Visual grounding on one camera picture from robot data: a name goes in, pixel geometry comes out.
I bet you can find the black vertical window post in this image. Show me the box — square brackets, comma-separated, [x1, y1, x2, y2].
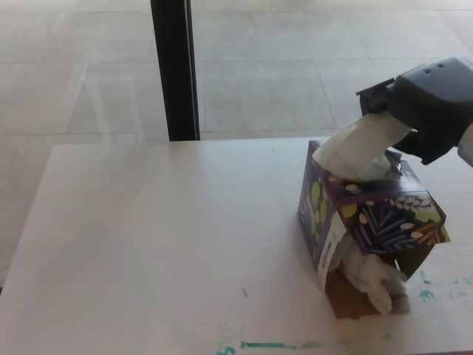
[150, 0, 202, 142]

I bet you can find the white pulled facial tissue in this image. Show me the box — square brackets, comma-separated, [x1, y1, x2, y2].
[312, 115, 418, 181]

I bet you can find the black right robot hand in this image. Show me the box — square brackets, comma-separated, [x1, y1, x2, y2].
[355, 55, 473, 166]

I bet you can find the crumpled white tissue wad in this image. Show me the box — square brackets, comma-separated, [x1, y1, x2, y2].
[327, 240, 410, 315]

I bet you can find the purple floral tissue box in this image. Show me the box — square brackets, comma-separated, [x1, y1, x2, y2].
[297, 139, 452, 320]

